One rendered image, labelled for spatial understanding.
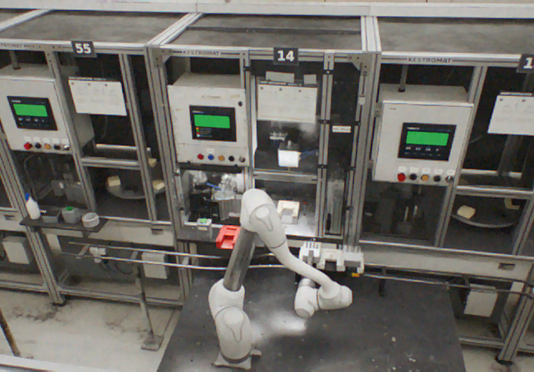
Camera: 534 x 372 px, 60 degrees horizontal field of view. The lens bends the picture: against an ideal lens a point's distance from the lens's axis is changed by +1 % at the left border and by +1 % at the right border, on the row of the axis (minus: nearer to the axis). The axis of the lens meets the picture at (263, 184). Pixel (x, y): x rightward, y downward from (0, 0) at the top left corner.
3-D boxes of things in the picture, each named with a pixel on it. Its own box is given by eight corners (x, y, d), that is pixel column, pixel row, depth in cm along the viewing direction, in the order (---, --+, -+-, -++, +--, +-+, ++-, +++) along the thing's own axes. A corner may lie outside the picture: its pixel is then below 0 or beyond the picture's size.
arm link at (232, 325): (223, 364, 223) (220, 333, 212) (215, 335, 238) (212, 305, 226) (255, 354, 228) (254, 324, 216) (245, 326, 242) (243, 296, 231)
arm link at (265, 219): (292, 239, 204) (281, 222, 215) (279, 211, 194) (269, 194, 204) (266, 253, 203) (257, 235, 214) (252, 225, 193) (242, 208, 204)
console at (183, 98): (175, 164, 262) (165, 87, 238) (190, 142, 286) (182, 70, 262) (247, 169, 256) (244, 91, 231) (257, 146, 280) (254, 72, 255)
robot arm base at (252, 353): (257, 373, 225) (257, 365, 222) (214, 366, 229) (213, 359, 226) (264, 342, 241) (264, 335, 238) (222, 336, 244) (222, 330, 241)
